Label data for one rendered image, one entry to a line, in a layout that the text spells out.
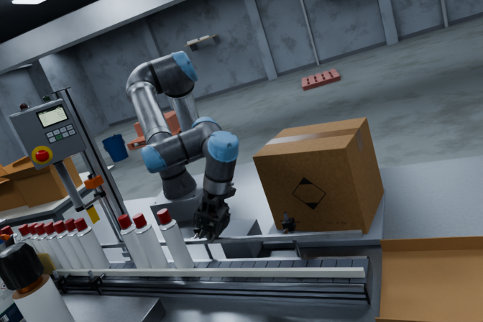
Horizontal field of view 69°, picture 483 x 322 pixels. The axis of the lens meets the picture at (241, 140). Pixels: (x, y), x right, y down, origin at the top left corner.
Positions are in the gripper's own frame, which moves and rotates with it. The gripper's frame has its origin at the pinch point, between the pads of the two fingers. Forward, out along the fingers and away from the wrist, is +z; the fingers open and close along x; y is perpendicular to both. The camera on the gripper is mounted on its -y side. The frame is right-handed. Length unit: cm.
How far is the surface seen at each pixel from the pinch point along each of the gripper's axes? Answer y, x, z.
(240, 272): 10.1, 12.6, -2.8
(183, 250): 5.5, -6.0, 3.6
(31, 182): -86, -176, 110
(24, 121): 0, -67, -17
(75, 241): 6, -46, 20
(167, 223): 5.2, -11.9, -3.9
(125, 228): 6.2, -25.4, 3.9
